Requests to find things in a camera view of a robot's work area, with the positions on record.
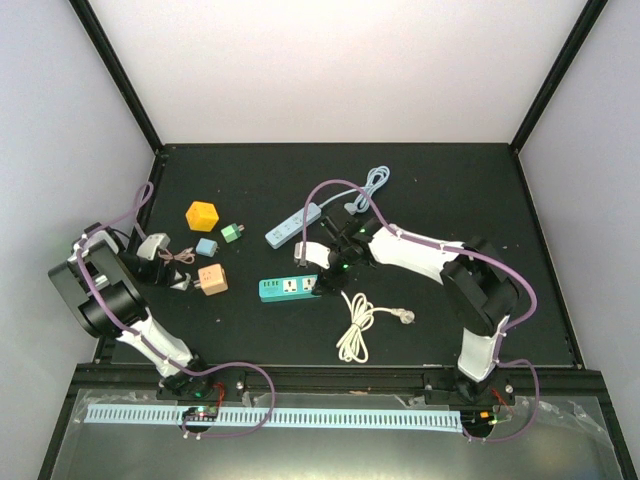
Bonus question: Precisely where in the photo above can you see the green cube plug adapter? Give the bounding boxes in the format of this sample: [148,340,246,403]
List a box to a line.
[221,223,245,244]

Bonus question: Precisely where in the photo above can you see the white usb charger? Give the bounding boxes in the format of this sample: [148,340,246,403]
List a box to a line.
[170,274,192,291]

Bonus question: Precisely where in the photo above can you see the pink braided usb cable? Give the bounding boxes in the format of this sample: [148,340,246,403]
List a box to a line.
[157,247,197,266]

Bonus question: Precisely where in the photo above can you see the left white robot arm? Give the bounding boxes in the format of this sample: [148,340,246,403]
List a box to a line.
[48,223,215,399]

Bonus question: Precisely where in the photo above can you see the left small circuit board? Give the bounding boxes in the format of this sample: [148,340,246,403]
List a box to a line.
[182,406,219,422]

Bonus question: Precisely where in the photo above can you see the white coiled power cable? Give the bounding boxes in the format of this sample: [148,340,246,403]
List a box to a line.
[335,290,417,364]

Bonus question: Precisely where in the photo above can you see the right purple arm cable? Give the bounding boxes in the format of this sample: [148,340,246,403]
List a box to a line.
[298,179,540,444]

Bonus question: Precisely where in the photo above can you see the light blue slotted cable duct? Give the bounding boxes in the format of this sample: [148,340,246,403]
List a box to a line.
[84,404,463,433]

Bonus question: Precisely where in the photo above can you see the small circuit board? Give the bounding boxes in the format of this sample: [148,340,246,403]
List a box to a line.
[182,406,219,422]
[460,410,513,427]

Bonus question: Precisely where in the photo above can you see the light blue plug adapter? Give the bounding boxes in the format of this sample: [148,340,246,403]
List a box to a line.
[195,238,219,258]

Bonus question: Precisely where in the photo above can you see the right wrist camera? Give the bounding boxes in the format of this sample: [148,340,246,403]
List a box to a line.
[294,242,331,269]

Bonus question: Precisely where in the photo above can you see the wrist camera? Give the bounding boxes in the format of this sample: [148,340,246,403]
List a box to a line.
[136,233,170,261]
[294,242,331,269]

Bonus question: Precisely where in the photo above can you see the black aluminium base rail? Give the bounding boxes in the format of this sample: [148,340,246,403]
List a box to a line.
[67,364,610,407]

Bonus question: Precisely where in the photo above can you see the peach dragon cube adapter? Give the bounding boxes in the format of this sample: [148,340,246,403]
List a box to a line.
[194,264,229,296]

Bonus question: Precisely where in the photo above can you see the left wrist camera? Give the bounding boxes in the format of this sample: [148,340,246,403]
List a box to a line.
[136,233,170,261]

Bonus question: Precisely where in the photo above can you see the right small circuit board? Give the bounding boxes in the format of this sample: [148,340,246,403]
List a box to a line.
[460,410,513,427]

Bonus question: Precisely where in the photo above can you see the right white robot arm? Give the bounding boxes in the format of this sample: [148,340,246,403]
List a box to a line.
[295,207,524,403]

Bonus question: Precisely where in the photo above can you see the yellow cube socket adapter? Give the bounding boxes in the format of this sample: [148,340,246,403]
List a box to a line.
[185,201,220,233]

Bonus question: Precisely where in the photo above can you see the teal power strip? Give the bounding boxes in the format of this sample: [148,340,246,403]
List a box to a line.
[258,275,317,303]

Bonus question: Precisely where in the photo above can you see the light blue power strip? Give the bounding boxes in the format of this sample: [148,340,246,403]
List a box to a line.
[264,202,321,249]

